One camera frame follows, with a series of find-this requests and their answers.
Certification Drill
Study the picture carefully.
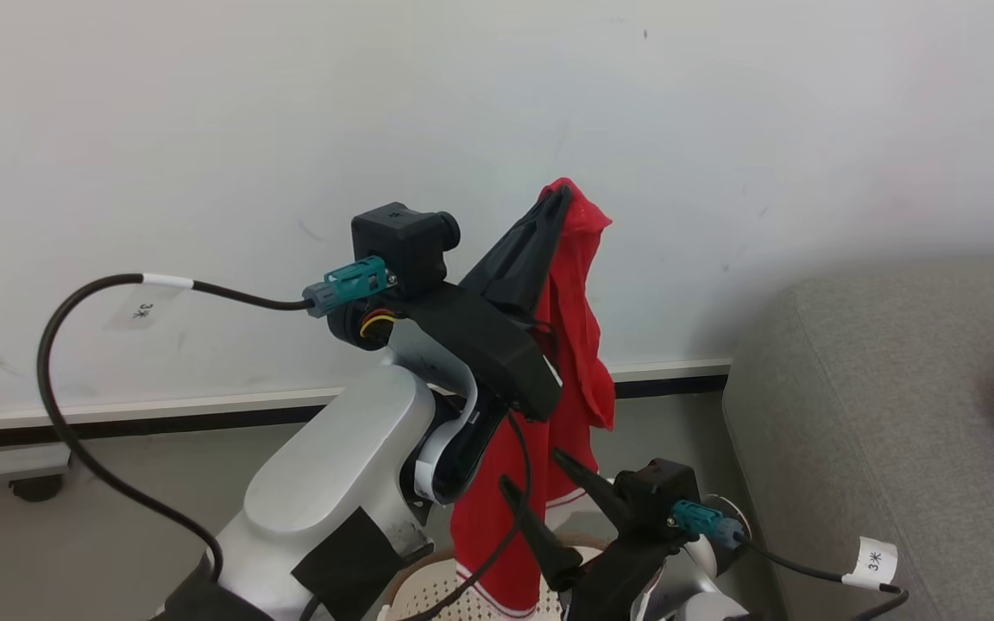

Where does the red garment with white stripes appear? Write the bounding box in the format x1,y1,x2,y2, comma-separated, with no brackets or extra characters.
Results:
449,177,619,618

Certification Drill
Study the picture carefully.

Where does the white left cable tag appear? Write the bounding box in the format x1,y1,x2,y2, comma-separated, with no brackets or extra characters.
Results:
104,273,196,332

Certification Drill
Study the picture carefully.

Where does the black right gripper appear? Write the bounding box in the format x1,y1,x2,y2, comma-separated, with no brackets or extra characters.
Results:
499,448,681,621

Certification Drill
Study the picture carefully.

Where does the cream perforated laundry basket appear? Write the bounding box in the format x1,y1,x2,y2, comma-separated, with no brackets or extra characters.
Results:
379,533,612,621

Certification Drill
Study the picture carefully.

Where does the thick black left camera cable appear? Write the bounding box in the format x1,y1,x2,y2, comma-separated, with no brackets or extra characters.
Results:
35,273,313,584

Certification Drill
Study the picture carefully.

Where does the black right camera cable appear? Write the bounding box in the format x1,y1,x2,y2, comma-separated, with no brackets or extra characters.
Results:
732,530,911,621

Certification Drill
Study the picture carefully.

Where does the teal camera connector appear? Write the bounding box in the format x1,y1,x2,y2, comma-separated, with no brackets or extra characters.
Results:
667,499,745,549
302,255,399,319

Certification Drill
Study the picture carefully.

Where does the white and black baseboard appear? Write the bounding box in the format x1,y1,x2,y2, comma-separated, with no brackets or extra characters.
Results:
0,357,733,450

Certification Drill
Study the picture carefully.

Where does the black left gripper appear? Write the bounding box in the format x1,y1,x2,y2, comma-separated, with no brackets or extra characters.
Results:
327,185,574,423

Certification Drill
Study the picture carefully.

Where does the white right cable tag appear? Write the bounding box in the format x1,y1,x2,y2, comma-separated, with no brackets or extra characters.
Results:
841,536,900,590

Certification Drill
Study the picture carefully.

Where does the teal right camera connector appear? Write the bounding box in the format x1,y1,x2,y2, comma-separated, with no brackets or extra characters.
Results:
667,499,745,549

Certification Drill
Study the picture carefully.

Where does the teal left camera connector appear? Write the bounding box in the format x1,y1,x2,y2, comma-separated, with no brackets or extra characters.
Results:
302,255,399,319

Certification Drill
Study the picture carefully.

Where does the grey fabric sofa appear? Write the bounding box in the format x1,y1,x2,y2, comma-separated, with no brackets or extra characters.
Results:
720,257,994,621

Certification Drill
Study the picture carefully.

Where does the white cable tag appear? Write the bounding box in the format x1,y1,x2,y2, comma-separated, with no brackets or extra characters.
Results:
841,536,900,590
104,273,196,332

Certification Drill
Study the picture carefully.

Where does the thin black left gripper cable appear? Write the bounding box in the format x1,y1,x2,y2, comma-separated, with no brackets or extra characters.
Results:
411,410,535,621

